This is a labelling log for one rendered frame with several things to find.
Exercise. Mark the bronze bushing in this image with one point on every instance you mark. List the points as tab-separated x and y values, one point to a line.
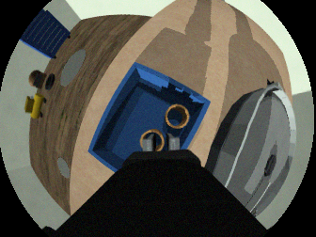
160	146
185	115

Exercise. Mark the blue plastic crate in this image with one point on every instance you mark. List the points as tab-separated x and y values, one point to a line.
138	105

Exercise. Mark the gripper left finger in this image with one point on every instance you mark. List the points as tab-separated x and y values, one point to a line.
149	144

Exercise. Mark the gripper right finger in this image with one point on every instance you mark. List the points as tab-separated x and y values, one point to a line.
172	143

